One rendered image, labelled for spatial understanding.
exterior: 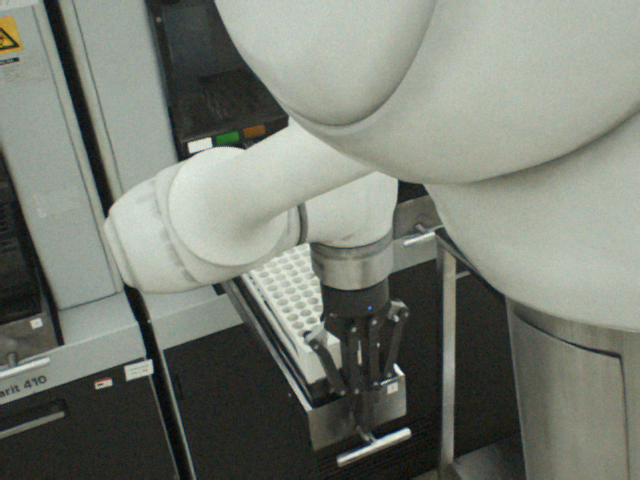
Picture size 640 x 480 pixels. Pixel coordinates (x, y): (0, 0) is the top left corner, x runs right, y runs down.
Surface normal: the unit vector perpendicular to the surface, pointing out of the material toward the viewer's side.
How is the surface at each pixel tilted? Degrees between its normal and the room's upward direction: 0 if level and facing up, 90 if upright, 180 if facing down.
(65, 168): 90
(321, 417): 90
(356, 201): 92
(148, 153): 90
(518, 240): 108
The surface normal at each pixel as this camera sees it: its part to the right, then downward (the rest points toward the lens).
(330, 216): 0.45, 0.58
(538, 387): -0.92, 0.29
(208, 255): 0.04, 0.44
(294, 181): -0.24, 0.62
